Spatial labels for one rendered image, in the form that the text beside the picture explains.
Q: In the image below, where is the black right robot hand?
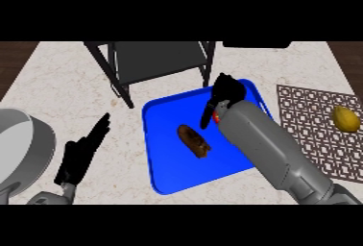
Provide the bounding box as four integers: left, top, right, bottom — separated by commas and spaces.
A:
199, 72, 248, 131

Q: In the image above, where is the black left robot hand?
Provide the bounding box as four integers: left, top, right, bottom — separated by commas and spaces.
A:
53, 111, 112, 187

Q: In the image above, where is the blue plastic tray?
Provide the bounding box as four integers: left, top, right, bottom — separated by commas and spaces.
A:
140, 78, 274, 196

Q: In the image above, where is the black tiered shelf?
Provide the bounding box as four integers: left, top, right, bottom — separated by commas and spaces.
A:
83, 41, 217, 110

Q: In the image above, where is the grey metal pan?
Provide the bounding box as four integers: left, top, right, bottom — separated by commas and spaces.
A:
0, 108, 57, 206

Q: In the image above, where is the black appliance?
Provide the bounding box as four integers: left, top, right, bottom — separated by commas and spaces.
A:
221, 41, 294, 50

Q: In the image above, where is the brown sweet potato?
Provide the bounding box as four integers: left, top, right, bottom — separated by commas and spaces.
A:
175, 124, 212, 160

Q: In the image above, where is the brown patterned placemat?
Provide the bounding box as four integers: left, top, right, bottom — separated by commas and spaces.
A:
274, 84, 363, 185

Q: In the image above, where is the yellow lemon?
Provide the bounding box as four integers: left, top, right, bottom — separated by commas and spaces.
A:
332, 105, 363, 134

